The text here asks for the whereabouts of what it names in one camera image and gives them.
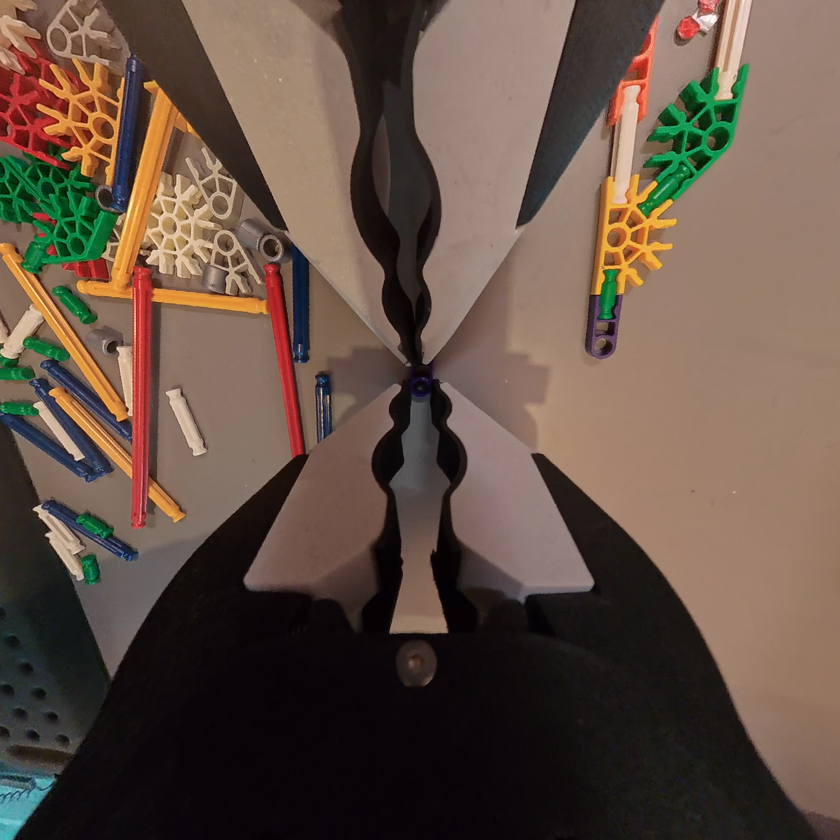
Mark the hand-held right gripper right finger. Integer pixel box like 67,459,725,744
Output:
432,382,596,632

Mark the assembled multicolour toy model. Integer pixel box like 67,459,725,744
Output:
584,0,752,361

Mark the black perforated office chair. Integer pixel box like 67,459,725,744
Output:
0,420,111,765

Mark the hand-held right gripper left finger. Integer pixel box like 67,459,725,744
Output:
243,382,403,632

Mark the pile of colourful toy pieces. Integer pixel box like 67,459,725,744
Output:
0,0,312,585

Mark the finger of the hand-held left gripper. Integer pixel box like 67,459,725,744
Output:
180,0,416,361
394,0,578,363

